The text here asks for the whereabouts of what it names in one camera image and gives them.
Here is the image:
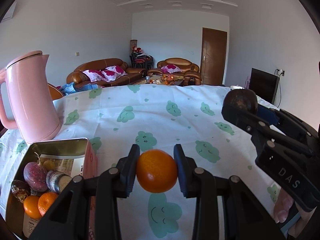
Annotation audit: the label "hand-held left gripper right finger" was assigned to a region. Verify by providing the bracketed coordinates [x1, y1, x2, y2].
[173, 144, 285, 240]

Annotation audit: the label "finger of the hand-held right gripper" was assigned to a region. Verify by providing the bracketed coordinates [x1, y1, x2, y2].
[222, 104, 315, 158]
[257, 105, 319, 150]

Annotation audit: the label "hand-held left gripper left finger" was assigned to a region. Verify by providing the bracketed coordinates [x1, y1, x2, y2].
[29, 144, 140, 240]

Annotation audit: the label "dark brown round fruit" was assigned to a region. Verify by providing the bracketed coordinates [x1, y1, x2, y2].
[223, 89, 258, 117]

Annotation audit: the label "small round orange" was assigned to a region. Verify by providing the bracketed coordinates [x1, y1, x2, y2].
[136, 149, 178, 193]

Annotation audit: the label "gold metal tin box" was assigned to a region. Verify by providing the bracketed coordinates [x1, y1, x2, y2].
[4, 137, 98, 240]

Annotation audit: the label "purple sugarcane piece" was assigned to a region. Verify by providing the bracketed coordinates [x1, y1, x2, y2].
[46, 170, 73, 193]

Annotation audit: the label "small yellow fruit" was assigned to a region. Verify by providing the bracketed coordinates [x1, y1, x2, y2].
[43, 160, 57, 171]

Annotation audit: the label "large orange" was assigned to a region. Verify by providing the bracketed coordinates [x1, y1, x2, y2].
[37, 192, 59, 217]

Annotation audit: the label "large purple round fruit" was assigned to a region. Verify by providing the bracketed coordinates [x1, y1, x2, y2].
[23, 162, 48, 192]

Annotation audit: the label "oval mandarin orange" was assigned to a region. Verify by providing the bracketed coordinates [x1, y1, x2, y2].
[23, 195, 42, 220]

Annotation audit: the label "dark brown wrinkled fruit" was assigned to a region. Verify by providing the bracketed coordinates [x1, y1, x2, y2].
[11, 180, 31, 204]

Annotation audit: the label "person's right hand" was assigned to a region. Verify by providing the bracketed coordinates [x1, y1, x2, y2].
[273, 192, 320, 240]

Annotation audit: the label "black television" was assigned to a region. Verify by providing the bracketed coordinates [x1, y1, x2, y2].
[248, 67, 280, 105]

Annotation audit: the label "white cloud print tablecloth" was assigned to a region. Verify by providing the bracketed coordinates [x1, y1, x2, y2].
[0, 84, 288, 240]

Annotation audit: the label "printed paper sheet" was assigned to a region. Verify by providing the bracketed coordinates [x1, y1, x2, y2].
[22, 154, 87, 238]

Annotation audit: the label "brown wooden door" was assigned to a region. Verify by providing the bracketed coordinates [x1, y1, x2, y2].
[201, 27, 228, 85]

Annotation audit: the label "brown leather armchair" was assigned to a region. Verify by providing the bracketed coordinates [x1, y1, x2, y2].
[149, 58, 202, 85]

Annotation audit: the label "pink floral pillow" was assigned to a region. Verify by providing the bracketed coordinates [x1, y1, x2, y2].
[101, 65, 128, 81]
[161, 64, 181, 73]
[82, 69, 107, 82]

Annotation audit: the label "dark coffee table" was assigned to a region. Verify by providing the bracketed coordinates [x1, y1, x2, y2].
[135, 74, 184, 87]

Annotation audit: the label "blue jeans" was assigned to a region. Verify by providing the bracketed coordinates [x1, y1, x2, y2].
[59, 82, 99, 95]

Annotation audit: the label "brown leather sofa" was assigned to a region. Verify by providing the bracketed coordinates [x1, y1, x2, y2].
[66, 58, 147, 90]

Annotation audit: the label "orange wooden chair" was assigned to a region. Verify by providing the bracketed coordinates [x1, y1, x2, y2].
[47, 82, 65, 101]

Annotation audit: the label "stacked dark chairs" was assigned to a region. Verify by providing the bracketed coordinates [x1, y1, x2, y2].
[129, 51, 153, 69]

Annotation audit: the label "pink electric kettle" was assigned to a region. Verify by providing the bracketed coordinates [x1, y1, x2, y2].
[0, 51, 62, 144]

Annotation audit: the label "white air conditioner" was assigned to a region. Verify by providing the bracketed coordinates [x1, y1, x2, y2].
[1, 1, 17, 22]

